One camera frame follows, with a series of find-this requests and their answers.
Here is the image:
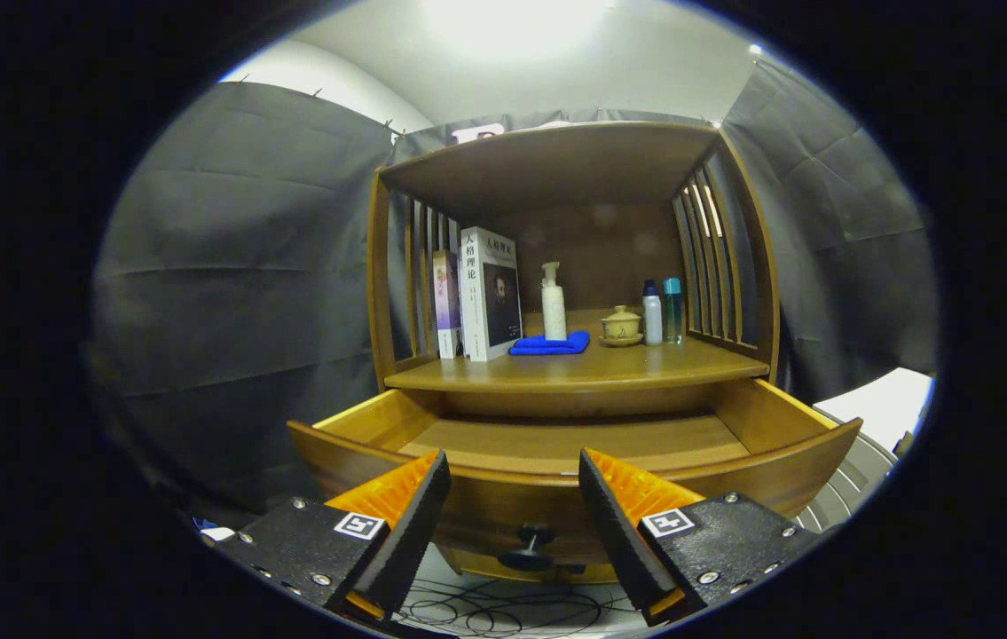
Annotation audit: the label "white pump bottle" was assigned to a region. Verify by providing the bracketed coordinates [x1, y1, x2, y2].
[541, 262, 568, 342]

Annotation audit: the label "wooden drawer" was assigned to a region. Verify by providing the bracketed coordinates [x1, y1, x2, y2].
[287, 377, 864, 585]

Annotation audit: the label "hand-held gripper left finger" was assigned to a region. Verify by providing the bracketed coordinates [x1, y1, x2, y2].
[212, 449, 453, 624]

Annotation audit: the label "teal glass bottle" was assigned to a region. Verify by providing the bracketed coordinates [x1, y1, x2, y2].
[663, 278, 683, 344]

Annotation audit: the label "blue folded cloth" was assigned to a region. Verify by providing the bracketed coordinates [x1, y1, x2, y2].
[508, 331, 592, 357]

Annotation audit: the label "black floor cables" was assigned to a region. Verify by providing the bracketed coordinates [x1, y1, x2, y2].
[397, 577, 637, 638]

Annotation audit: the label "wooden countertop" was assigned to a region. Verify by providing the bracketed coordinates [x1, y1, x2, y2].
[383, 309, 770, 394]

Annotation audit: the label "yellow lidded tea bowl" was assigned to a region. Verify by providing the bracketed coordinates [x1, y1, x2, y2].
[601, 305, 642, 340]

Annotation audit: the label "grey filing cabinet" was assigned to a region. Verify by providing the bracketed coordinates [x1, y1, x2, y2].
[791, 367, 937, 533]

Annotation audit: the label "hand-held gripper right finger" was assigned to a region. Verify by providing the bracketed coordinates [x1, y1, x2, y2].
[578, 447, 822, 627]

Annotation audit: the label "black round drawer knob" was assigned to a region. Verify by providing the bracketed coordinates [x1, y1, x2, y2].
[498, 524, 557, 572]

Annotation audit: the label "thick white portrait book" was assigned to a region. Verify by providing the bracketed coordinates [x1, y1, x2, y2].
[460, 226, 523, 363]

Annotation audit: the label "white bottle with blue cap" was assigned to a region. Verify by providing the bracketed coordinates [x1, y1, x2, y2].
[642, 280, 664, 346]

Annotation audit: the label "thin purple book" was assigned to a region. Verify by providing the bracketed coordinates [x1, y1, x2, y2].
[432, 250, 465, 359]

